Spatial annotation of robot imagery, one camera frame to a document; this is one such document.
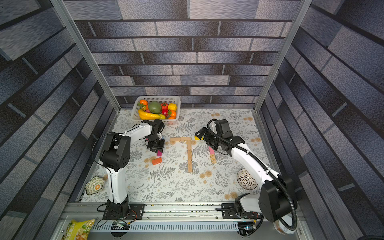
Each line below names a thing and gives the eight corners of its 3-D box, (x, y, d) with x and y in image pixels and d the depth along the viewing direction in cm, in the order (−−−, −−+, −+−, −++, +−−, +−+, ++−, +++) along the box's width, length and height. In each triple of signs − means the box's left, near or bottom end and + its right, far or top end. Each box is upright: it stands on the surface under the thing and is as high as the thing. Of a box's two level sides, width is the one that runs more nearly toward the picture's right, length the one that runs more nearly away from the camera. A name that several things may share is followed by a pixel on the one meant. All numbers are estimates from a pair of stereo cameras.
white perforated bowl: (248, 194, 81) (251, 191, 77) (233, 176, 87) (235, 172, 83) (257, 186, 84) (261, 183, 80) (242, 169, 90) (245, 165, 86)
